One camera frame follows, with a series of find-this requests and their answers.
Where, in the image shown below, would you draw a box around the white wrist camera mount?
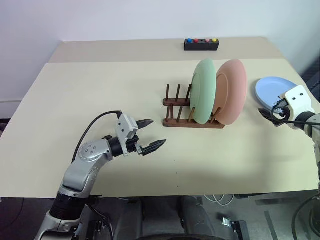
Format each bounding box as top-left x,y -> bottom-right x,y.
114,113 -> 140,157
279,84 -> 316,121

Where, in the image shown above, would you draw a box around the white floor cable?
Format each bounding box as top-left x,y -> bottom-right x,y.
204,193 -> 236,207

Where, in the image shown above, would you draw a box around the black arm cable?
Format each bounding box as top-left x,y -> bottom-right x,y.
72,110 -> 123,163
269,108 -> 320,126

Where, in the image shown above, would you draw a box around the pink plastic plate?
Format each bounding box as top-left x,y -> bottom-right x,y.
211,58 -> 248,126

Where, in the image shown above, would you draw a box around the dark grey rounded shape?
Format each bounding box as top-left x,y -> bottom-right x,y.
179,196 -> 216,240

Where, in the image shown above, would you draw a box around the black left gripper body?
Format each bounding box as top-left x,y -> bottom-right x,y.
124,134 -> 146,157

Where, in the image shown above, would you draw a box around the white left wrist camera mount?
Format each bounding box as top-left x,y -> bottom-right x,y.
114,113 -> 140,157

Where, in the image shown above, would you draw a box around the wooden dish rack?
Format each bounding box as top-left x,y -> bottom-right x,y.
162,83 -> 226,130

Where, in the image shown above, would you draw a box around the black button box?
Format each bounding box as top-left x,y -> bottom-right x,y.
184,37 -> 220,52

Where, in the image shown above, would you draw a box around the dark furniture piece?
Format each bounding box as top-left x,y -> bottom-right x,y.
299,52 -> 320,101

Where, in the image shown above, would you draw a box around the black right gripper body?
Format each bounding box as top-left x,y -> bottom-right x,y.
272,102 -> 292,127

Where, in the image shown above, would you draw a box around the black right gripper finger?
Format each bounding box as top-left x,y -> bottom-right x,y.
271,98 -> 288,110
258,107 -> 276,123

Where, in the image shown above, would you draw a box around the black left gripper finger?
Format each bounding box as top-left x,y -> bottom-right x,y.
141,139 -> 168,157
136,119 -> 155,130

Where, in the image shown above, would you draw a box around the black metal floor bracket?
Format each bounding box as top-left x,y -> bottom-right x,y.
221,217 -> 250,240

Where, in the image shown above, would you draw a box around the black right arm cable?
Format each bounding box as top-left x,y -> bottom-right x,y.
269,108 -> 320,126

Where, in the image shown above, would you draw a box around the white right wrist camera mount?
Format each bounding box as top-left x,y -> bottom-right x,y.
279,84 -> 316,121

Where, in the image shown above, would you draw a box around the blue plastic plate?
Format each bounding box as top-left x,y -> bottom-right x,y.
254,76 -> 297,113

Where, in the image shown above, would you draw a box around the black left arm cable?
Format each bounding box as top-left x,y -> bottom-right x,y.
72,110 -> 123,163

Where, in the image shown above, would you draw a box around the green plastic plate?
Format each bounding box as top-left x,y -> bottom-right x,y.
189,58 -> 217,125

